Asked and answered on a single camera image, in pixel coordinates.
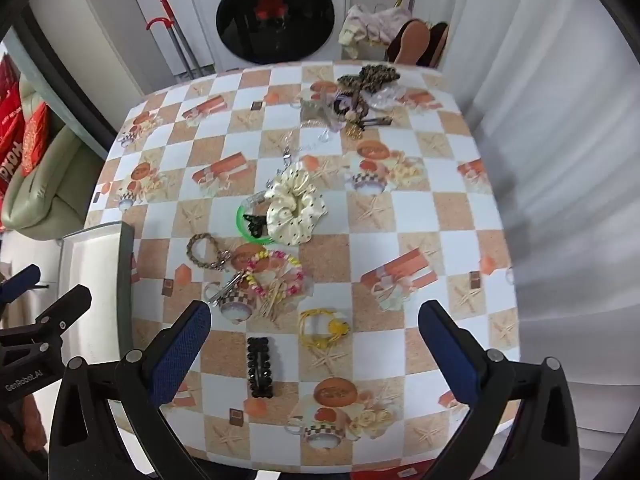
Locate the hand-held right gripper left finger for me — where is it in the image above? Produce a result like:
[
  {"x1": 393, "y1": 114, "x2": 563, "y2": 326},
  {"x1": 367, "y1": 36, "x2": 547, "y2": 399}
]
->
[{"x1": 47, "y1": 300, "x2": 213, "y2": 480}]

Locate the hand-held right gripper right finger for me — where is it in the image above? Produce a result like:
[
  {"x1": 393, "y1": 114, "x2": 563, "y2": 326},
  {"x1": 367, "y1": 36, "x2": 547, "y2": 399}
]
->
[{"x1": 417, "y1": 300, "x2": 583, "y2": 480}]

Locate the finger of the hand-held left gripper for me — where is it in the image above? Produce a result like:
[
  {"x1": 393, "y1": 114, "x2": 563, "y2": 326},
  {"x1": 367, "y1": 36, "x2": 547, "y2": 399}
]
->
[
  {"x1": 0, "y1": 284, "x2": 93, "y2": 356},
  {"x1": 0, "y1": 264, "x2": 42, "y2": 306}
]

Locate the white jewelry box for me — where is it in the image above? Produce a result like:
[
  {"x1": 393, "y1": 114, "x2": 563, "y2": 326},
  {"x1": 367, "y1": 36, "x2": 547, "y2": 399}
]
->
[{"x1": 59, "y1": 220, "x2": 136, "y2": 366}]

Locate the silver chain charm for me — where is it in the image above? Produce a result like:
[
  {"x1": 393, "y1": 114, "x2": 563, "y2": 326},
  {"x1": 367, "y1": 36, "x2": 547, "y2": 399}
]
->
[{"x1": 206, "y1": 250, "x2": 249, "y2": 307}]

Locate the black beaded hair clip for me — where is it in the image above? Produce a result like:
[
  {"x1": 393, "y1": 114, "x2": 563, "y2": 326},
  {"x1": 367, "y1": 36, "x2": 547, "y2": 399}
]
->
[{"x1": 246, "y1": 336, "x2": 276, "y2": 400}]

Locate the brown braided bracelet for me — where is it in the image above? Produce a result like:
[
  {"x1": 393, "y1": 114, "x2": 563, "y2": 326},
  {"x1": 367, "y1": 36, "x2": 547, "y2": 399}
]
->
[{"x1": 186, "y1": 233, "x2": 233, "y2": 272}]

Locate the yellow flower hair tie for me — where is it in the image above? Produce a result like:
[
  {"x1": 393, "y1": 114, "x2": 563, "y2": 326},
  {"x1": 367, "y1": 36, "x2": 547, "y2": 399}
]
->
[{"x1": 298, "y1": 308, "x2": 351, "y2": 351}]

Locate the pink yellow bead bracelet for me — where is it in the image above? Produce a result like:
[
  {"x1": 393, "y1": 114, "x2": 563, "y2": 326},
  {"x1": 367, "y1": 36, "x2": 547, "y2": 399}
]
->
[{"x1": 243, "y1": 250, "x2": 306, "y2": 306}]

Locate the green plastic bangle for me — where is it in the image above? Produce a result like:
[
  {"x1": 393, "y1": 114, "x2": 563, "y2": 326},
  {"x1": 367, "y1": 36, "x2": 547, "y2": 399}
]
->
[{"x1": 236, "y1": 199, "x2": 281, "y2": 246}]

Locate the cream polka dot scrunchie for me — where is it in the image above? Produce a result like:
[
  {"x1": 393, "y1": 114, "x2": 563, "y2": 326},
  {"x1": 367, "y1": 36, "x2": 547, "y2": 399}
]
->
[{"x1": 264, "y1": 167, "x2": 328, "y2": 246}]

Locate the green sofa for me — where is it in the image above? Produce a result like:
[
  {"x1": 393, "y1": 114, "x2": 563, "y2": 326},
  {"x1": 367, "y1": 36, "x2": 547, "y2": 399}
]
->
[{"x1": 0, "y1": 90, "x2": 108, "y2": 241}]

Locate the red printed cushion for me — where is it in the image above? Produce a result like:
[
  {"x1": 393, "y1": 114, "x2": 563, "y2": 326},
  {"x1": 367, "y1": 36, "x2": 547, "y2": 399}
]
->
[
  {"x1": 0, "y1": 52, "x2": 26, "y2": 196},
  {"x1": 20, "y1": 102, "x2": 51, "y2": 176}
]

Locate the checkered printed tablecloth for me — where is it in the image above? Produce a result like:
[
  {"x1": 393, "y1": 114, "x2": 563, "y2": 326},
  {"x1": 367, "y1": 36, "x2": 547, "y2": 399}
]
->
[{"x1": 82, "y1": 60, "x2": 521, "y2": 471}]

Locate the white sheer scrunchie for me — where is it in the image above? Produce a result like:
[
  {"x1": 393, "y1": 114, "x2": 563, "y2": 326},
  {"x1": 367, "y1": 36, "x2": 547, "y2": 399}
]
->
[{"x1": 367, "y1": 85, "x2": 408, "y2": 111}]

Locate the leopard print hair bow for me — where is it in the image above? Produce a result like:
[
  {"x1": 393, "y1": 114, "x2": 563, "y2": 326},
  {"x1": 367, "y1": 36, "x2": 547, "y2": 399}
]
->
[{"x1": 337, "y1": 64, "x2": 402, "y2": 98}]

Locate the brown slipper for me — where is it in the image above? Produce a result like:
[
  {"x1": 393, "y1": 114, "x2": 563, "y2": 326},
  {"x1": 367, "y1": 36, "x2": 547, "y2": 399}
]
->
[
  {"x1": 425, "y1": 21, "x2": 450, "y2": 68},
  {"x1": 387, "y1": 18, "x2": 432, "y2": 66}
]

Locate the cream garment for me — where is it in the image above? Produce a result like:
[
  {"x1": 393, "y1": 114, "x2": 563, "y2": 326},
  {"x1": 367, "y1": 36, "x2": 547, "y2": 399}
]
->
[{"x1": 339, "y1": 4, "x2": 416, "y2": 58}]

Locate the white washing machine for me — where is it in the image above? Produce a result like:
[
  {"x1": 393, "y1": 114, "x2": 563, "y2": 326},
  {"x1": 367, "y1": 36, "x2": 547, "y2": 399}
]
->
[{"x1": 180, "y1": 0, "x2": 351, "y2": 72}]

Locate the clear bead chain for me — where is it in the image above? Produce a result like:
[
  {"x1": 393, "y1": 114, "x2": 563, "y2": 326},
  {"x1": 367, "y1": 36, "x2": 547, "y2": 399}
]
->
[{"x1": 282, "y1": 119, "x2": 346, "y2": 166}]

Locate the red handled mop pole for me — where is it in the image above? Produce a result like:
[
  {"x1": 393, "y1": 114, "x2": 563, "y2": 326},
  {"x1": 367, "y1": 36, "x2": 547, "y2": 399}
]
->
[
  {"x1": 159, "y1": 0, "x2": 206, "y2": 80},
  {"x1": 145, "y1": 16, "x2": 196, "y2": 81}
]

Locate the brown wooden bead bracelet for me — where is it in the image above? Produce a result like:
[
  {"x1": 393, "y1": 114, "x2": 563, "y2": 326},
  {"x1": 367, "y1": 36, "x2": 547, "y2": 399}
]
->
[{"x1": 332, "y1": 95, "x2": 368, "y2": 121}]

